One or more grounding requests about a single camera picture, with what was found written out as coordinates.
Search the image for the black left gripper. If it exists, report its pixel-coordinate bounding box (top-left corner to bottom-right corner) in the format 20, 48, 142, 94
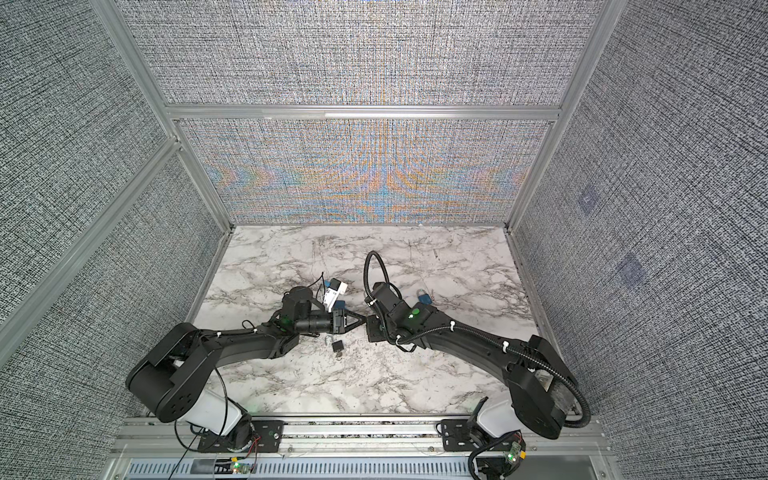
297, 309, 365, 336

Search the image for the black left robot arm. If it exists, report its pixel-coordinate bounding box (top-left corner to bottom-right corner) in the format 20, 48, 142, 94
125, 286, 367, 452

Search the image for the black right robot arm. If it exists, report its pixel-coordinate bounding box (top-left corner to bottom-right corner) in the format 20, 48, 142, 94
365, 282, 592, 440

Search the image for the green circuit board right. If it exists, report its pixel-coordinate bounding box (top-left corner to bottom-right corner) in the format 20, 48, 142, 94
505, 441, 527, 470

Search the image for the green circuit board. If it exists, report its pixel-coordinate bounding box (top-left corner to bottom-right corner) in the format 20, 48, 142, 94
230, 457, 256, 476
505, 441, 527, 470

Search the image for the green circuit board left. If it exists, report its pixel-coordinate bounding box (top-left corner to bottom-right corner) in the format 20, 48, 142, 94
230, 457, 256, 476

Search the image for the black right corrugated cable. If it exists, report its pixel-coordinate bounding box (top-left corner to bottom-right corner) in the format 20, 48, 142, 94
363, 250, 593, 429

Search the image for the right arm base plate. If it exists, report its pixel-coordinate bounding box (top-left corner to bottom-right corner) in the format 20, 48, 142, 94
435, 418, 494, 452

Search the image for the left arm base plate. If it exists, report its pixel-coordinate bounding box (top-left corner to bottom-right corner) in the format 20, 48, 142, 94
195, 419, 285, 454

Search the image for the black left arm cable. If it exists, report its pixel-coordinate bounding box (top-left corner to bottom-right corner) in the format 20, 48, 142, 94
167, 359, 265, 480

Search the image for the aluminium front rail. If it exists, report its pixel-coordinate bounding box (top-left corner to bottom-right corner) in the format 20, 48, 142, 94
101, 414, 622, 479

